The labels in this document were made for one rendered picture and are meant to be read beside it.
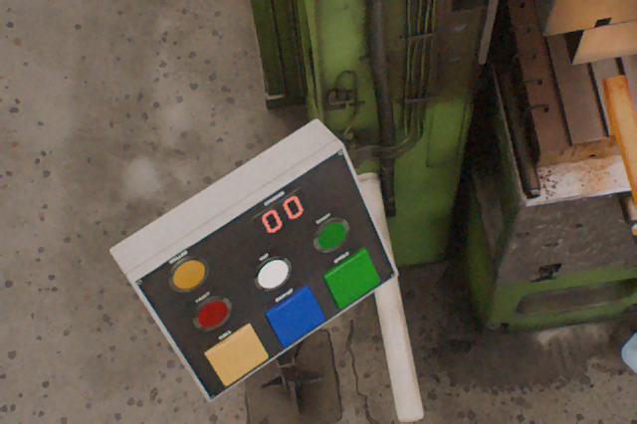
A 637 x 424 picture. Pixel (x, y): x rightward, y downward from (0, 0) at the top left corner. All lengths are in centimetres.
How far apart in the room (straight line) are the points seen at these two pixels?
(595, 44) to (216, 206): 53
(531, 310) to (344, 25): 114
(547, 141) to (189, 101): 132
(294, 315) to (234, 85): 134
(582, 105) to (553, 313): 85
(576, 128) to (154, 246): 68
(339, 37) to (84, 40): 149
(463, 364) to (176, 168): 82
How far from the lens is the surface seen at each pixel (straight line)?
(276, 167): 168
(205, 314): 171
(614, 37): 161
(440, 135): 215
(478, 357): 281
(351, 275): 179
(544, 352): 283
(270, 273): 172
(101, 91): 309
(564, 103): 194
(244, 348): 178
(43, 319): 293
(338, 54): 179
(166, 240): 165
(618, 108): 192
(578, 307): 271
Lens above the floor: 274
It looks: 70 degrees down
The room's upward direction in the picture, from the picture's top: 8 degrees counter-clockwise
